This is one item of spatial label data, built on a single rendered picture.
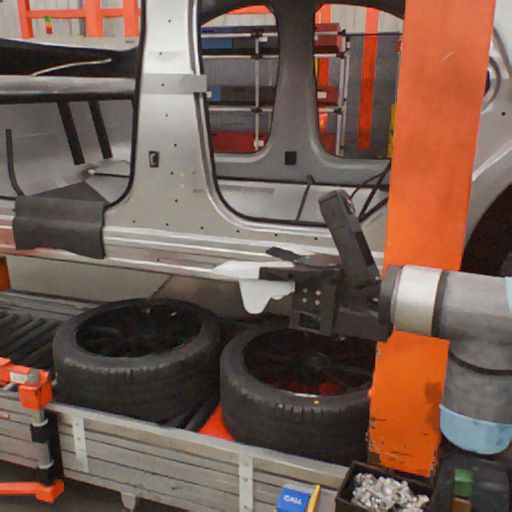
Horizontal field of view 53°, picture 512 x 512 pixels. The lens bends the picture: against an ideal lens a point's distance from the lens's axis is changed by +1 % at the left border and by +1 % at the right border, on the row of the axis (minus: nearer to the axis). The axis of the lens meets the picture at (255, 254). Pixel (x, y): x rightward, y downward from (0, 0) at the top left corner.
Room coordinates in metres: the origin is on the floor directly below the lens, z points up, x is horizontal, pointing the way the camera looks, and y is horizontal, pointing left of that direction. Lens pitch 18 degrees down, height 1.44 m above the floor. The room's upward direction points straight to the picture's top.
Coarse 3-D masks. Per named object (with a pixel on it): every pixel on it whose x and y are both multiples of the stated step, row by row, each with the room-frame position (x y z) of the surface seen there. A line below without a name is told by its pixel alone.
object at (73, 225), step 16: (16, 208) 2.10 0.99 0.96; (32, 208) 2.08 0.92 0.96; (48, 208) 2.06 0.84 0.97; (64, 208) 2.03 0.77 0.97; (80, 208) 2.01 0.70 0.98; (96, 208) 1.99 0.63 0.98; (16, 224) 2.08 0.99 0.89; (32, 224) 2.05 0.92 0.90; (48, 224) 2.03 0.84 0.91; (64, 224) 2.01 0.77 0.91; (80, 224) 1.99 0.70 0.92; (96, 224) 1.97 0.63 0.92; (16, 240) 2.08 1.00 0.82; (32, 240) 2.06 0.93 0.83; (48, 240) 2.03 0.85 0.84; (64, 240) 2.00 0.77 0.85; (80, 240) 1.98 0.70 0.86; (96, 240) 1.95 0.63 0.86; (96, 256) 1.96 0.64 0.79
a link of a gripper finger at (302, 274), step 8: (264, 272) 0.54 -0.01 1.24; (272, 272) 0.54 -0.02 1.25; (280, 272) 0.54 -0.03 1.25; (288, 272) 0.54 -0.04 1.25; (296, 272) 0.54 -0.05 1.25; (304, 272) 0.54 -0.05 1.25; (312, 272) 0.54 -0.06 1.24; (320, 272) 0.54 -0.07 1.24; (288, 280) 0.54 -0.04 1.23; (296, 280) 0.53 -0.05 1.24; (304, 280) 0.54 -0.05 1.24; (312, 280) 0.54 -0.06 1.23
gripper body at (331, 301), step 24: (312, 264) 0.55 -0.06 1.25; (336, 264) 0.56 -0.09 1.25; (312, 288) 0.56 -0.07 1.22; (336, 288) 0.54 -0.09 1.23; (360, 288) 0.55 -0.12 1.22; (384, 288) 0.52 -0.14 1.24; (312, 312) 0.56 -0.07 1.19; (336, 312) 0.55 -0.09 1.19; (360, 312) 0.54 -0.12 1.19; (384, 312) 0.51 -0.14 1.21; (360, 336) 0.53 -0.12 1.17; (384, 336) 0.52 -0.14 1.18
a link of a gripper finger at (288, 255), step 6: (276, 246) 0.68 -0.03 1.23; (282, 246) 0.68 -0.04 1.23; (270, 252) 0.68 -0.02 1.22; (276, 252) 0.67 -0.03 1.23; (282, 252) 0.66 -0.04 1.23; (288, 252) 0.65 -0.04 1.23; (294, 252) 0.64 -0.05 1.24; (300, 252) 0.64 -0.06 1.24; (306, 252) 0.64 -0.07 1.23; (282, 258) 0.66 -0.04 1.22; (288, 258) 0.65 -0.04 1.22; (294, 258) 0.63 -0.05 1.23; (294, 282) 0.65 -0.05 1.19; (294, 288) 0.65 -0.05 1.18
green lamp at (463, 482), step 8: (456, 472) 0.91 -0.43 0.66; (464, 472) 0.91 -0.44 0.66; (456, 480) 0.89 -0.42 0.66; (464, 480) 0.88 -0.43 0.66; (472, 480) 0.88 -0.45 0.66; (456, 488) 0.88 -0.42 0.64; (464, 488) 0.88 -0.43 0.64; (472, 488) 0.88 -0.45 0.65; (464, 496) 0.88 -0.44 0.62; (472, 496) 0.88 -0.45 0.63
